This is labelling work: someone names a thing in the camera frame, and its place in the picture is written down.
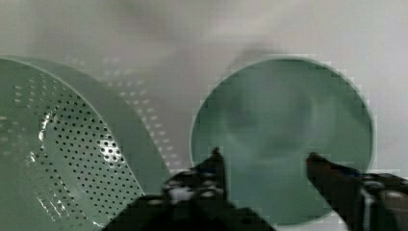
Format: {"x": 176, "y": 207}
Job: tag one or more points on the green perforated colander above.
{"x": 73, "y": 154}

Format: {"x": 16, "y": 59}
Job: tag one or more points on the green mug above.
{"x": 266, "y": 118}

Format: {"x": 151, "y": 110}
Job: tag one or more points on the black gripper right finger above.
{"x": 364, "y": 201}

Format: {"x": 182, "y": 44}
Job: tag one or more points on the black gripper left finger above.
{"x": 195, "y": 199}

